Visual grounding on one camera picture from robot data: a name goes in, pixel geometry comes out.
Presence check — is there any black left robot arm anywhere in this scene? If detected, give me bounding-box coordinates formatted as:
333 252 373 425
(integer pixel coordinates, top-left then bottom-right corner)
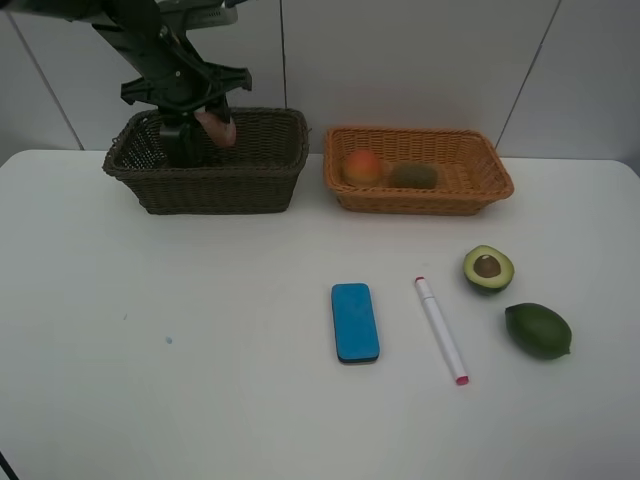
1 0 252 122

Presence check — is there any orange wicker basket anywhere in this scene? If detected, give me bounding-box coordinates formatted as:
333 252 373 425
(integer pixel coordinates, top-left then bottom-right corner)
324 127 514 216

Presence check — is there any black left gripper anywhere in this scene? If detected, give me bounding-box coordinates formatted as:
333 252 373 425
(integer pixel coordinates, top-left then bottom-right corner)
121 67 251 131

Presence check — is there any white pink-tipped marker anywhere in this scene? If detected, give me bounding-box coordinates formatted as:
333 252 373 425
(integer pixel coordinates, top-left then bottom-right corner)
414 277 470 386

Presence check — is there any halved avocado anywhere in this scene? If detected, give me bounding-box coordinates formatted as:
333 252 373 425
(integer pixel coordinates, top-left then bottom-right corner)
462 245 515 295

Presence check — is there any pink plastic bottle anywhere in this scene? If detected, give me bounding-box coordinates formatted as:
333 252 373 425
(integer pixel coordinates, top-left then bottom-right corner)
194 111 236 148

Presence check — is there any green whole avocado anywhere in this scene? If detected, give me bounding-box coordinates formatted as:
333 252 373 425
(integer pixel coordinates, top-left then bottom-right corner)
504 303 573 360

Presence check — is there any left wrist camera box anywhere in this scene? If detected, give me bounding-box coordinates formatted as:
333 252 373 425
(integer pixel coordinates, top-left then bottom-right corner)
157 0 238 30

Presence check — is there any brown kiwi fruit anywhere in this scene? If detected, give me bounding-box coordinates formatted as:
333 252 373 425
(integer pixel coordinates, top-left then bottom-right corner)
388 162 438 190

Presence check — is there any black square bottle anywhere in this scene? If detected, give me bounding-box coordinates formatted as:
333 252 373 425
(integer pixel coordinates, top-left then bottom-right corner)
159 113 201 168

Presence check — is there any blue whiteboard eraser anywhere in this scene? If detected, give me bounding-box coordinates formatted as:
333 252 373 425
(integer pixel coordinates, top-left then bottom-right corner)
331 283 380 364

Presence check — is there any dark brown wicker basket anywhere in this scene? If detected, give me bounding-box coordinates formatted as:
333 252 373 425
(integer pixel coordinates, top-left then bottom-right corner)
103 108 309 215

